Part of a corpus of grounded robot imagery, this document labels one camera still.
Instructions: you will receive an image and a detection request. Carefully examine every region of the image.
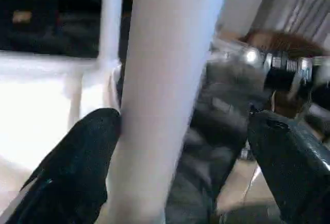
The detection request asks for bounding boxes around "white plastic table top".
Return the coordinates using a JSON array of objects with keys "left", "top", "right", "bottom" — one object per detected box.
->
[{"left": 0, "top": 50, "right": 123, "bottom": 209}]

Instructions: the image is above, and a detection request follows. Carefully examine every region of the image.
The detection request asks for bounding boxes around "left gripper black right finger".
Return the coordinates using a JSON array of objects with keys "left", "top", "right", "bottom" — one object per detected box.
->
[{"left": 246, "top": 110, "right": 330, "bottom": 224}]

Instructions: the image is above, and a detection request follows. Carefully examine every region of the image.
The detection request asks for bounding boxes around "white plastic table leg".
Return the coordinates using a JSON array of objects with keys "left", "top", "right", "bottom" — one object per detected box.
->
[
  {"left": 99, "top": 0, "right": 125, "bottom": 67},
  {"left": 103, "top": 0, "right": 230, "bottom": 224}
]

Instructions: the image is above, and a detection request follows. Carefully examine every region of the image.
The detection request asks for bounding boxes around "black mat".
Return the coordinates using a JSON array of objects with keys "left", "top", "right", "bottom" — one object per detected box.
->
[{"left": 0, "top": 23, "right": 248, "bottom": 224}]

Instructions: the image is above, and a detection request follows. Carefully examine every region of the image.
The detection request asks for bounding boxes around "small yellow label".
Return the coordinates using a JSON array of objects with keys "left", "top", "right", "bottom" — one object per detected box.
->
[{"left": 12, "top": 10, "right": 32, "bottom": 24}]

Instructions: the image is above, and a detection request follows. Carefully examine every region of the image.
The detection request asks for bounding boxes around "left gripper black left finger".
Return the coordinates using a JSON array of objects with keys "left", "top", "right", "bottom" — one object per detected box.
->
[{"left": 5, "top": 107, "right": 122, "bottom": 224}]

